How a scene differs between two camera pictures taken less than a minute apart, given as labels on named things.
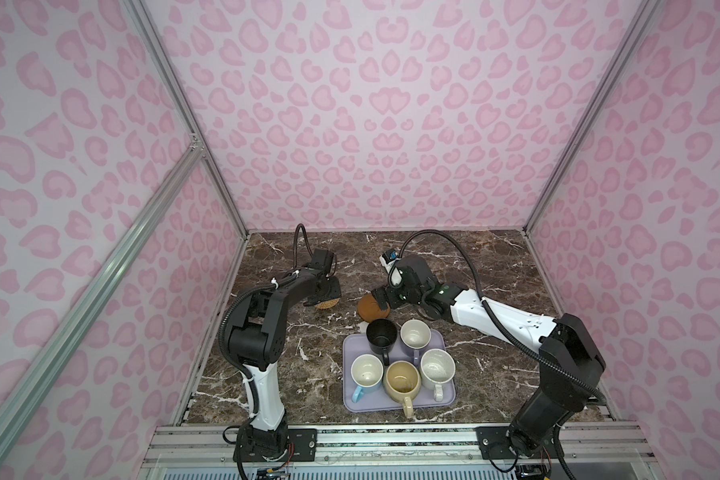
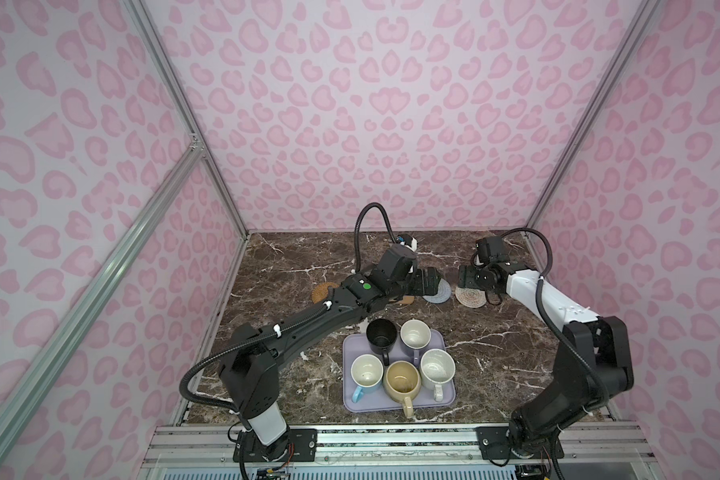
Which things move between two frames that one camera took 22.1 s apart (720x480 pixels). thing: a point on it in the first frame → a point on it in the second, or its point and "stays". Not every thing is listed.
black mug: [382, 335] stays
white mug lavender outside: [415, 334] stays
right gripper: [393, 302] → [466, 277]
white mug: [437, 367] stays
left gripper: [336, 290] → [421, 287]
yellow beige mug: [402, 381] stays
